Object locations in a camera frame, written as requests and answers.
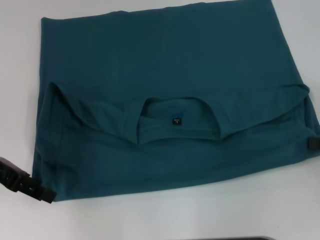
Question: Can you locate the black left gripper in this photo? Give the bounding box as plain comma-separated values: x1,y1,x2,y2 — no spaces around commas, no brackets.
0,156,58,205

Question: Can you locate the teal printed t-shirt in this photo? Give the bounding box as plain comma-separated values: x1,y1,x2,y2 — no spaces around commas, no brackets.
32,0,320,203

